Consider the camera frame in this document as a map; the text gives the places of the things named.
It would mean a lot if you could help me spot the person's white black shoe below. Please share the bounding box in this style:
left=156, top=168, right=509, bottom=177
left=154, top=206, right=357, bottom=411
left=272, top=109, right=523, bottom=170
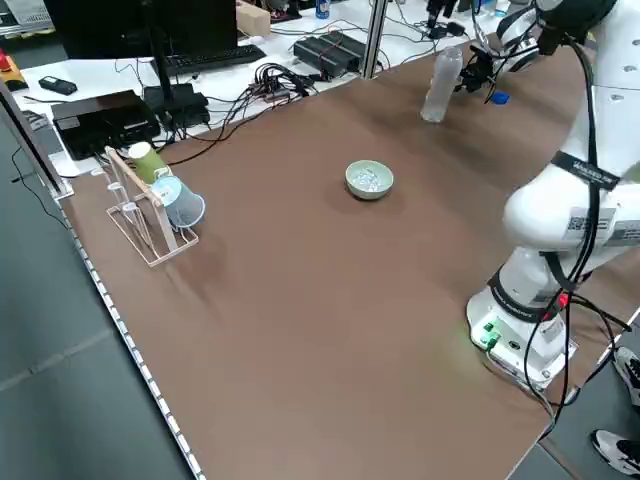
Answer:
left=613, top=344, right=640, bottom=397
left=591, top=428, right=640, bottom=474

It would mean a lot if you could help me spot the black computer monitor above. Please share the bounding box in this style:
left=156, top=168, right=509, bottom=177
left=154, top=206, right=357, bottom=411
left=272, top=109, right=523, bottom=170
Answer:
left=43, top=0, right=239, bottom=62

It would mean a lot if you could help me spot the cable hub with black plugs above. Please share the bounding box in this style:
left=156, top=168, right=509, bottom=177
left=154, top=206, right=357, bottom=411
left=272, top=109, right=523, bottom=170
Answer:
left=248, top=61, right=322, bottom=105

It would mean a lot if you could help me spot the aluminium frame post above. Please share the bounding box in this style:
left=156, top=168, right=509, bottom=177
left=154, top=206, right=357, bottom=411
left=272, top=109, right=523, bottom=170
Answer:
left=360, top=0, right=390, bottom=81
left=0, top=78, right=75, bottom=199

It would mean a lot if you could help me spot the transparent textured plastic bottle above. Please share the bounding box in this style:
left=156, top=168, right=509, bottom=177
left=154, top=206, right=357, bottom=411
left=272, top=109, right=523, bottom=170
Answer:
left=419, top=45, right=465, bottom=124

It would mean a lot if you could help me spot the black monitor stand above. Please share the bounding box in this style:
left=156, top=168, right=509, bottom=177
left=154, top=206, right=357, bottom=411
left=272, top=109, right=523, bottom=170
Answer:
left=142, top=0, right=210, bottom=129

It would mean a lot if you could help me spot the yellow box with red buttons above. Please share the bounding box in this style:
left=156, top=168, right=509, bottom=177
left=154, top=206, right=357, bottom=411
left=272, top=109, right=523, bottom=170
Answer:
left=0, top=51, right=30, bottom=92

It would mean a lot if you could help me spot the grey plastic crate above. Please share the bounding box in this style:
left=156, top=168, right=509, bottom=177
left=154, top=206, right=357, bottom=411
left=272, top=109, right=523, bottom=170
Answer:
left=0, top=0, right=55, bottom=25

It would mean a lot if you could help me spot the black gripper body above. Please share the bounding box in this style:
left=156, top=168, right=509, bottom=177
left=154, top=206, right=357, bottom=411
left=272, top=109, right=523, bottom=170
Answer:
left=469, top=46, right=505, bottom=84

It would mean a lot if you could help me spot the black box-shaped computer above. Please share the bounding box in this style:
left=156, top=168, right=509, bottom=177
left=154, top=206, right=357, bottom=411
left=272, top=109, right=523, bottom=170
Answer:
left=51, top=89, right=162, bottom=162

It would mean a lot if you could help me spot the black ribbed power unit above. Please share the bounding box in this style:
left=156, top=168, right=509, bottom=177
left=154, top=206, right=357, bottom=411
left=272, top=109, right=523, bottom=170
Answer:
left=292, top=30, right=370, bottom=80

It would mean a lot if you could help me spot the brown cardboard box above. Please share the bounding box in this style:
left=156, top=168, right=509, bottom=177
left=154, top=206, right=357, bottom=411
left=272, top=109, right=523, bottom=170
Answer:
left=234, top=2, right=272, bottom=37

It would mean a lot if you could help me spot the clear ice cubes heap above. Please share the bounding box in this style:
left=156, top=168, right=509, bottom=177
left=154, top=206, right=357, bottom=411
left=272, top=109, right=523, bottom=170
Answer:
left=351, top=167, right=387, bottom=192

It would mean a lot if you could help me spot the pale green bowl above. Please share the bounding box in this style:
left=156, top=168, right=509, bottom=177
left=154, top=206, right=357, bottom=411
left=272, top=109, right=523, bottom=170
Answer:
left=344, top=159, right=396, bottom=203

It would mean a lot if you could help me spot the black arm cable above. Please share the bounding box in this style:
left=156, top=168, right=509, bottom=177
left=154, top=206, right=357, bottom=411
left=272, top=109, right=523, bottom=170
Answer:
left=469, top=0, right=507, bottom=105
left=519, top=27, right=634, bottom=426

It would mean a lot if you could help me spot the blue patterned cup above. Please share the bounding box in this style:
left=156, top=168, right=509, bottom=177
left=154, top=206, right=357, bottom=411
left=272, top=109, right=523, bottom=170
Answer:
left=151, top=174, right=207, bottom=230

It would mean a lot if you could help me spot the white desk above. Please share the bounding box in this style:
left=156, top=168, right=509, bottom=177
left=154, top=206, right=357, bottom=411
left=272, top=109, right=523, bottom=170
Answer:
left=10, top=0, right=484, bottom=177

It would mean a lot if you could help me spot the aluminium table edge rail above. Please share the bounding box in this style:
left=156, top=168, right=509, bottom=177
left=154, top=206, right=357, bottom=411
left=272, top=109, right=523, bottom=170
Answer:
left=58, top=193, right=207, bottom=480

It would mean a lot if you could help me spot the black keyboard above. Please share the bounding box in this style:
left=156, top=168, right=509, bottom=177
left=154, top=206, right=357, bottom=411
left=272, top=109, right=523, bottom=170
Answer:
left=163, top=44, right=269, bottom=78

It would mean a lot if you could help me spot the small black handheld device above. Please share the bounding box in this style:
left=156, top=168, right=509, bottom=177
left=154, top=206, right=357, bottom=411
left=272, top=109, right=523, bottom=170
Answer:
left=38, top=74, right=79, bottom=97

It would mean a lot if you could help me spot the white wire cup rack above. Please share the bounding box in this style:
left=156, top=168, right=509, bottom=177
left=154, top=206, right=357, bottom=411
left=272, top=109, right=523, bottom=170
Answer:
left=103, top=146, right=200, bottom=269

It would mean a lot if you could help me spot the green paper cup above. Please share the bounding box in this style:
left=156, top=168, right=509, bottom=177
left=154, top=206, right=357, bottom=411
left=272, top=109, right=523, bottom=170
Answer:
left=128, top=141, right=170, bottom=184

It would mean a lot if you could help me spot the black desk cable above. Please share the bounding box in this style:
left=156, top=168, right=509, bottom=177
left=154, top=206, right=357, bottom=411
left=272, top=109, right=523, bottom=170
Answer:
left=164, top=89, right=262, bottom=167

